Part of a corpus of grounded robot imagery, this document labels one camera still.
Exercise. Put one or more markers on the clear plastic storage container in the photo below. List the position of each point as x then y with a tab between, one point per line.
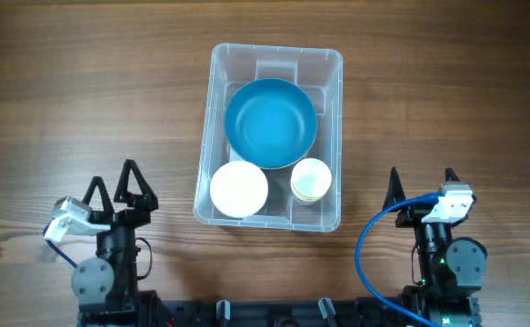
319	73

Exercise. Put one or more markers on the pink plastic cup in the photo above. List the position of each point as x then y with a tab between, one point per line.
304	202

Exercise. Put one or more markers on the dark blue bowl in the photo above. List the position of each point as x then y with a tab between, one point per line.
270	123

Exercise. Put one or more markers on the yellow plastic cup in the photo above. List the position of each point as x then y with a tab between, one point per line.
295	191

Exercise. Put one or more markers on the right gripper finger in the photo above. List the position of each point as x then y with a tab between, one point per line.
395	192
450	175

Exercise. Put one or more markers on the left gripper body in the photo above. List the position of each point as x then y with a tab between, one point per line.
132	218

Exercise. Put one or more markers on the cream plastic cup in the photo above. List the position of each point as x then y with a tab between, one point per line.
311	177

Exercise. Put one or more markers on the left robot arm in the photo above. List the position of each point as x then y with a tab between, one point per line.
106	285

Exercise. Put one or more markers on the pale pink small bowl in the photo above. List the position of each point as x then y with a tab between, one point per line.
239	189

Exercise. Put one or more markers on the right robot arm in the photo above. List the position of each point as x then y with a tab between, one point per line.
452	269

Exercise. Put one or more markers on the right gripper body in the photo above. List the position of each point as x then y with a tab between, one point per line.
412	217

